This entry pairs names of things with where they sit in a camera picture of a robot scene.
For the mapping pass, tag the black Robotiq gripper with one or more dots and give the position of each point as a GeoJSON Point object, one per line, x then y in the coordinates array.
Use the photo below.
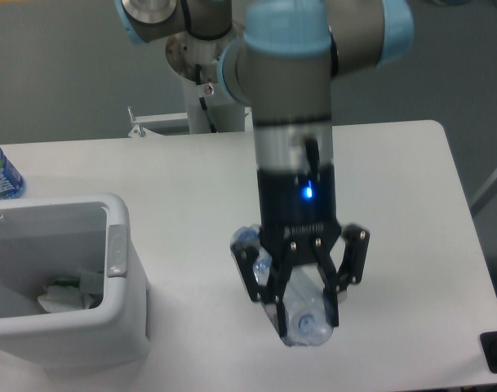
{"type": "Point", "coordinates": [299, 227]}

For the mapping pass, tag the crushed clear plastic bottle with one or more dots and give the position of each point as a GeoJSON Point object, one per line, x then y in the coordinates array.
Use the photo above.
{"type": "Point", "coordinates": [305, 303]}

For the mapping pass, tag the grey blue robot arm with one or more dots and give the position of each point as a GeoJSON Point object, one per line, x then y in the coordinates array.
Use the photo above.
{"type": "Point", "coordinates": [282, 64]}

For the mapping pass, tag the trash inside the can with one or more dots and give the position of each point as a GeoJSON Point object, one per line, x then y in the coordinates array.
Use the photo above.
{"type": "Point", "coordinates": [72, 293]}

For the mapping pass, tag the white plastic trash can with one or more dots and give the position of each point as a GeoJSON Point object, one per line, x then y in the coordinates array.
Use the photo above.
{"type": "Point", "coordinates": [45, 238]}

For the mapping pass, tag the blue labelled water bottle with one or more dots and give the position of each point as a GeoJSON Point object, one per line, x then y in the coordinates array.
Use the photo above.
{"type": "Point", "coordinates": [12, 183]}

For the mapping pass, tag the white metal base frame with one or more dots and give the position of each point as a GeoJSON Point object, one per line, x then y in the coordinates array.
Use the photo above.
{"type": "Point", "coordinates": [158, 124]}

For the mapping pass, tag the white frame at right edge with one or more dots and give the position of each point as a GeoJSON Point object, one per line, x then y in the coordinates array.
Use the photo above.
{"type": "Point", "coordinates": [484, 194]}

